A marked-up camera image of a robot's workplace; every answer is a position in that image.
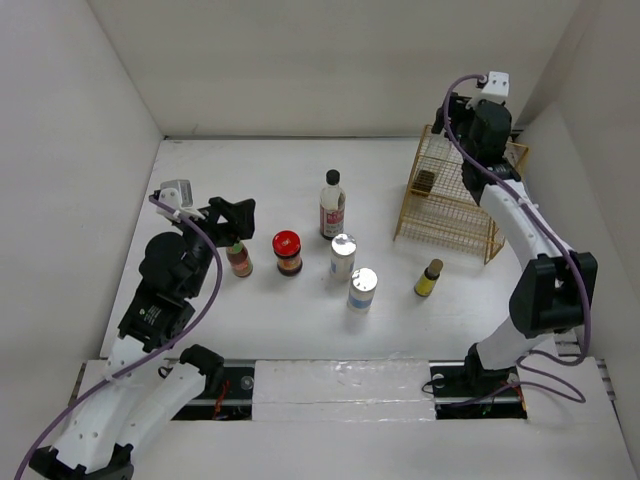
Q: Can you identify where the black mounting rail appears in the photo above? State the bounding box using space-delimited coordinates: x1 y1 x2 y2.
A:
176 360 527 421

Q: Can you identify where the gold wire basket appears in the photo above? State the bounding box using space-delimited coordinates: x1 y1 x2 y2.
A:
394 124 506 263

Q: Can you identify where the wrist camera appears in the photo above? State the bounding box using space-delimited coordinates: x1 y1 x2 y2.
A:
151 179 205 222
472 71 510 105

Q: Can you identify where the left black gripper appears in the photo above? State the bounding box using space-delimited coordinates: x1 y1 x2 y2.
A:
174 196 254 296

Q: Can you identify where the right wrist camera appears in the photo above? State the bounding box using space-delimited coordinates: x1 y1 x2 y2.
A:
472 71 510 105

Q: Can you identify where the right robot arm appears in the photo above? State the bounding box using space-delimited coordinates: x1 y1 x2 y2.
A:
432 92 598 403

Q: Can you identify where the small yellow label bottle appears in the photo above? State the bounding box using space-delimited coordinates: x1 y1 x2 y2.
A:
414 259 444 297

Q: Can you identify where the small red sauce bottle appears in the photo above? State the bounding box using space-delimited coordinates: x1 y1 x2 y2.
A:
225 241 253 278

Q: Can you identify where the silver lid shaker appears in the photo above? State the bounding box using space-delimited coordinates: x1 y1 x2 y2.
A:
330 233 357 281
347 267 378 314

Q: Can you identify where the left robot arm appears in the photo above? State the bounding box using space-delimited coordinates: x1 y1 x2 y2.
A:
15 187 256 479

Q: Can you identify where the silver lid shaker rear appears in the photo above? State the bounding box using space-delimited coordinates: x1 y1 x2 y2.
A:
330 233 357 281

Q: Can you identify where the glass cruet gold spout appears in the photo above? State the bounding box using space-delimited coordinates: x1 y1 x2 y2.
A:
411 169 436 197

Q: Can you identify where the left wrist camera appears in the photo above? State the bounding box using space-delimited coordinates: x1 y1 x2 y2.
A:
151 179 205 222

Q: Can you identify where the silver lid shaker front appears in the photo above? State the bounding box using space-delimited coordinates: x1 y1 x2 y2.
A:
347 267 378 314

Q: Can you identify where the red lid sauce jar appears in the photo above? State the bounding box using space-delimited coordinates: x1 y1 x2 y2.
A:
272 230 303 277

